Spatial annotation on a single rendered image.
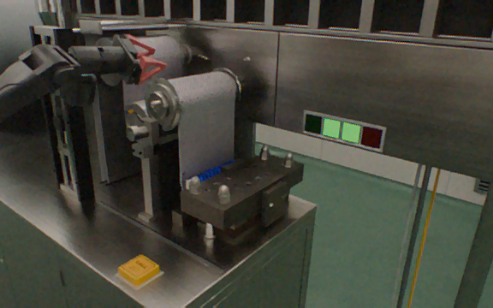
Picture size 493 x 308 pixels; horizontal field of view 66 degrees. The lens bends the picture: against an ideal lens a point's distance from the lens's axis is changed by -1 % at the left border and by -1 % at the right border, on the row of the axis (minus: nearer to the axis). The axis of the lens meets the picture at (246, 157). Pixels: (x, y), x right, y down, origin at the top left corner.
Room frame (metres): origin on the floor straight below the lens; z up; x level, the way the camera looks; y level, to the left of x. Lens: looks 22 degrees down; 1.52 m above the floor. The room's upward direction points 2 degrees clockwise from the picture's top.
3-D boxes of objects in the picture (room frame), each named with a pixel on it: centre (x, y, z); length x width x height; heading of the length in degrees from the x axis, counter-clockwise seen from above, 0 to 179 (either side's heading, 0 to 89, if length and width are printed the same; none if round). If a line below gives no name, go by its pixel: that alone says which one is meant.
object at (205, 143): (1.09, 0.11, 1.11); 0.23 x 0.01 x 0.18; 143
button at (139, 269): (0.75, 0.25, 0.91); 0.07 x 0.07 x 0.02; 53
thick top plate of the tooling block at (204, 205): (1.06, -0.01, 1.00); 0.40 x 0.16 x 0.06; 143
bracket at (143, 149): (1.02, 0.29, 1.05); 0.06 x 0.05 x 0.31; 143
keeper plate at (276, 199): (1.01, -0.09, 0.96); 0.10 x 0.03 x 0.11; 143
